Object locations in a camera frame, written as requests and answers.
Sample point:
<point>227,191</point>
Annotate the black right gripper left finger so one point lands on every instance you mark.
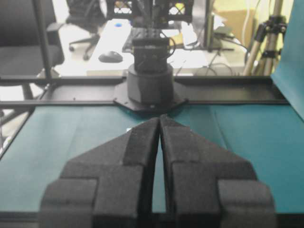
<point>109,186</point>

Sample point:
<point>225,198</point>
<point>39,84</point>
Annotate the cardboard box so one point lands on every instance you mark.
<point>235,20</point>

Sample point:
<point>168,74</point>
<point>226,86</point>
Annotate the teal table cloth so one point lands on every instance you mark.
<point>249,115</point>

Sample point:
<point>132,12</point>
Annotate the white desk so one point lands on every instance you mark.
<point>150,55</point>

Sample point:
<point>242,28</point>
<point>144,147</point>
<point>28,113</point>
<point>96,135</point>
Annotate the black office chair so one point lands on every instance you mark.
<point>87,15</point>
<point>20,53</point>

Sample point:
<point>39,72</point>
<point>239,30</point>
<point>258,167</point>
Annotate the camera tripod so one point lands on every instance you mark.
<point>264,52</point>

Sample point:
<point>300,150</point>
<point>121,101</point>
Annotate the black computer mouse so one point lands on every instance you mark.
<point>110,57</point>

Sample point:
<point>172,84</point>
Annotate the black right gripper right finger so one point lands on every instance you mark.
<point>208,186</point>

